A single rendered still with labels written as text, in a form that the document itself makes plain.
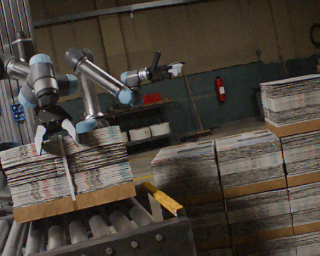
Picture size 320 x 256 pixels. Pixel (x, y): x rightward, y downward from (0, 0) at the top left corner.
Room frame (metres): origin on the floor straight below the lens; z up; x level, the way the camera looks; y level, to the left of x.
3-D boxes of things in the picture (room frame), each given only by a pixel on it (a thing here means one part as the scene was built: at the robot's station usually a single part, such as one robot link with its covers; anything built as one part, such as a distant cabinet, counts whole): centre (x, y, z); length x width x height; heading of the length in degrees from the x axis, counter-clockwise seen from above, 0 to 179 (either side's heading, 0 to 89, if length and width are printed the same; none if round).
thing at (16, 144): (1.82, 0.70, 0.98); 0.13 x 0.12 x 0.14; 137
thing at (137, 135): (7.97, 0.54, 0.55); 1.80 x 0.70 x 1.09; 104
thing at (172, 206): (1.26, 0.03, 0.81); 0.43 x 0.03 x 0.02; 14
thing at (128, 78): (2.26, 0.08, 1.23); 0.11 x 0.08 x 0.09; 74
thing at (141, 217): (1.25, 0.12, 0.77); 0.47 x 0.05 x 0.05; 14
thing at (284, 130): (1.88, -0.68, 0.86); 0.38 x 0.29 x 0.04; 172
